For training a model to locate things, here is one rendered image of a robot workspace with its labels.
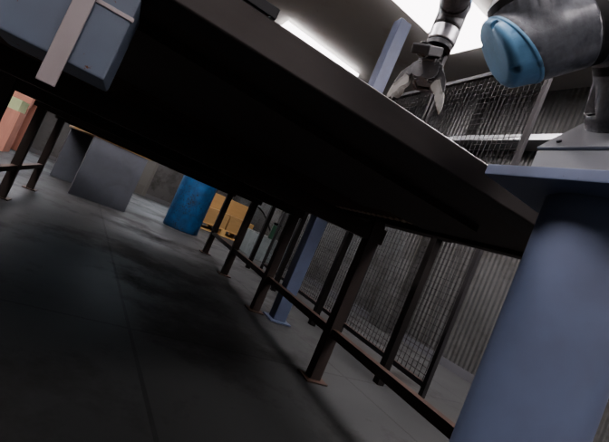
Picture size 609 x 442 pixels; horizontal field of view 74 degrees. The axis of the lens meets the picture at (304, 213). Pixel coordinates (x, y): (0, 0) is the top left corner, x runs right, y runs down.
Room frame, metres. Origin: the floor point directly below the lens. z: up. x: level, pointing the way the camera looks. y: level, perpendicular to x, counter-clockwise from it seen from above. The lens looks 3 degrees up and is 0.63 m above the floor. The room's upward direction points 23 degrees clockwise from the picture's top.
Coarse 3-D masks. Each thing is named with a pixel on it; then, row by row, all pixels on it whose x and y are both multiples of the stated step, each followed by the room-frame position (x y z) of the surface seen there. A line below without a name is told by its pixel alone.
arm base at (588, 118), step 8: (592, 72) 0.64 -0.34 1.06; (600, 72) 0.61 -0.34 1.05; (608, 72) 0.60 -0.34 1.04; (600, 80) 0.62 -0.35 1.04; (608, 80) 0.60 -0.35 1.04; (592, 88) 0.64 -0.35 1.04; (600, 88) 0.62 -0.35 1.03; (608, 88) 0.61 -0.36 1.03; (592, 96) 0.65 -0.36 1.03; (600, 96) 0.62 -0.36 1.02; (608, 96) 0.61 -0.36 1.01; (592, 104) 0.65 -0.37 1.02; (600, 104) 0.62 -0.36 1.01; (608, 104) 0.61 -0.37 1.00; (584, 112) 0.67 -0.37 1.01; (592, 112) 0.66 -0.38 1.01; (600, 112) 0.62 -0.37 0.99; (608, 112) 0.61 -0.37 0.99; (584, 120) 0.67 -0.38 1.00; (592, 120) 0.64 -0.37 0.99; (600, 120) 0.62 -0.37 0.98; (608, 120) 0.61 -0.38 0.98; (592, 128) 0.64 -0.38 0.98; (600, 128) 0.63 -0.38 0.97; (608, 128) 0.62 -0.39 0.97
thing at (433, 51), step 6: (420, 42) 0.96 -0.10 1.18; (426, 42) 0.96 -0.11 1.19; (414, 48) 0.97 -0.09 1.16; (420, 48) 0.96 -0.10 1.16; (426, 48) 0.95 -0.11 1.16; (432, 48) 0.96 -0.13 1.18; (438, 48) 0.99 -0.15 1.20; (420, 54) 0.97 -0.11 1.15; (426, 54) 0.96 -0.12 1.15; (432, 54) 0.98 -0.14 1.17; (438, 54) 1.01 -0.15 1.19
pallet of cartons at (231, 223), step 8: (216, 200) 8.22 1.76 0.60; (224, 200) 8.31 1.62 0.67; (232, 200) 8.42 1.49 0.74; (208, 208) 7.75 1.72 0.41; (216, 208) 8.26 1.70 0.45; (232, 208) 8.46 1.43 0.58; (240, 208) 8.55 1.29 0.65; (208, 216) 7.79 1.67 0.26; (216, 216) 7.87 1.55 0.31; (224, 216) 7.96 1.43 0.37; (232, 216) 8.04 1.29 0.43; (240, 216) 8.59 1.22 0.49; (208, 224) 7.81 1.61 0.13; (224, 224) 7.99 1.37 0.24; (232, 224) 8.08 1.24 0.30; (240, 224) 8.18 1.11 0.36; (224, 232) 8.02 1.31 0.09; (232, 232) 8.13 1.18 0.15
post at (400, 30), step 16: (400, 32) 2.89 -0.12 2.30; (384, 48) 2.94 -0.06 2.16; (400, 48) 2.91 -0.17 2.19; (384, 64) 2.89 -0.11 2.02; (384, 80) 2.91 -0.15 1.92; (320, 224) 2.90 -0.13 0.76; (304, 240) 2.90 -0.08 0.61; (304, 256) 2.89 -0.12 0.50; (288, 272) 2.94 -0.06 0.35; (304, 272) 2.91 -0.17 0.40; (288, 288) 2.88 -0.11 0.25; (288, 304) 2.91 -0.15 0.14; (272, 320) 2.84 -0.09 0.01
